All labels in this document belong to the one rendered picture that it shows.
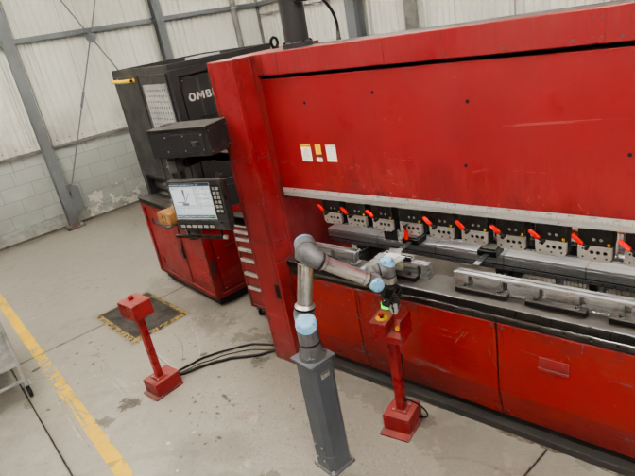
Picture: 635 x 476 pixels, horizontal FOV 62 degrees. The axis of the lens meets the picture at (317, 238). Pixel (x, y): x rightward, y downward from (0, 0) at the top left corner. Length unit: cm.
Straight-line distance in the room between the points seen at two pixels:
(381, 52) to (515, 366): 185
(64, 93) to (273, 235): 622
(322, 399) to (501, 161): 156
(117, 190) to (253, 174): 632
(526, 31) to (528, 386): 184
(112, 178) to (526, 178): 789
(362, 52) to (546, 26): 97
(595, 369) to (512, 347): 42
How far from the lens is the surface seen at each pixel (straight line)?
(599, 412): 320
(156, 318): 553
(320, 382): 297
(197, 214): 375
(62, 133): 945
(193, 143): 358
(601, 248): 281
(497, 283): 312
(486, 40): 270
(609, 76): 258
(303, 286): 287
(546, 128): 269
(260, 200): 367
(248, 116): 355
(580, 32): 257
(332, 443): 325
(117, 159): 973
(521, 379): 325
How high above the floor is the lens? 246
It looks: 22 degrees down
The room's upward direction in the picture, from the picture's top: 11 degrees counter-clockwise
